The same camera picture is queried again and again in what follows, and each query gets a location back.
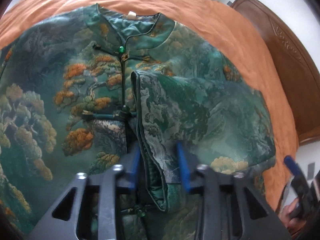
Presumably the green landscape print jacket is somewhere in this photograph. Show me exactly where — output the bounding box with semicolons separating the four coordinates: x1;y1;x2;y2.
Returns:
1;4;276;239

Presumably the person's right hand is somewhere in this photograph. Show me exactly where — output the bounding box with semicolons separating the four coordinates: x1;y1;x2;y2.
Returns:
278;198;306;233

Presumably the carved wooden headboard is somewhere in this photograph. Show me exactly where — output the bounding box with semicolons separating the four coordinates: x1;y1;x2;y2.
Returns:
231;0;319;145

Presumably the orange bed cover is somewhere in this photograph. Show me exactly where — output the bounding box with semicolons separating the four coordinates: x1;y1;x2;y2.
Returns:
1;0;298;208

